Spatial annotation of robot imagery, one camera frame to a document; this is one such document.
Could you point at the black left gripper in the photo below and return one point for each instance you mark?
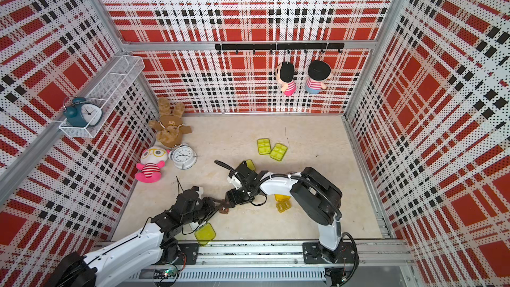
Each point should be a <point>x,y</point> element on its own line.
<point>210,207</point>

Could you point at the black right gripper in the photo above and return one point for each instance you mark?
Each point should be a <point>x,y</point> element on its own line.
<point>234,199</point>

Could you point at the green pillbox with cross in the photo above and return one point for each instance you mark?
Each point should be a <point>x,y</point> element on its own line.
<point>250,164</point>

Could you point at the small brown pillbox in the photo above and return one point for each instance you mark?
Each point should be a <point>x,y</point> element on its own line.
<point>223,207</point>

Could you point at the small yellow transparent pillbox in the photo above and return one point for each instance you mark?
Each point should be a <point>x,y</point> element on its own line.
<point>283,206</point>

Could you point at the green pillbox white tray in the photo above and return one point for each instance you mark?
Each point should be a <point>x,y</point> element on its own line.
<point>278,152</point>

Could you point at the green pillbox front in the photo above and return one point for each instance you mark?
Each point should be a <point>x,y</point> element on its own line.
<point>205,234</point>

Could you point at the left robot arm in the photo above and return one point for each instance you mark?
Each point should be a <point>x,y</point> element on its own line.
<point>154,243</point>

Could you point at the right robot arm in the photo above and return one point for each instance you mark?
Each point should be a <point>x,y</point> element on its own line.
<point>316,195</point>

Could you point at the white alarm clock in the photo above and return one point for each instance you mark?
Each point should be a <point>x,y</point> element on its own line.
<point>183,157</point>

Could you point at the pink owl plush toy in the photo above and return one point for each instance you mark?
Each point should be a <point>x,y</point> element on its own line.
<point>151,162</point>

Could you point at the brown teddy bear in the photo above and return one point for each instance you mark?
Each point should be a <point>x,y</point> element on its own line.
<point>170,127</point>

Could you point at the pink dressed hanging doll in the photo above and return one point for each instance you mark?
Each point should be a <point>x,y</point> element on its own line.
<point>285,78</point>

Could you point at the blue dressed hanging doll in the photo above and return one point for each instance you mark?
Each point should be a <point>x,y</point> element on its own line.
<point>318,73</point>

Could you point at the teal alarm clock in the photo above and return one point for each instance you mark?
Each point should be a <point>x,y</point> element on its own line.
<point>81,113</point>

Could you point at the metal base rail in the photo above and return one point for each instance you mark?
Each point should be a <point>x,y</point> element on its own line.
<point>229,261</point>

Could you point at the black hook rail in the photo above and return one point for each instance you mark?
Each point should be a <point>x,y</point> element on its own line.
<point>278,46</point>

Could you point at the white wire shelf basket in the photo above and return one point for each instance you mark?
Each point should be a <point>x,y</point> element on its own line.
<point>107,93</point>

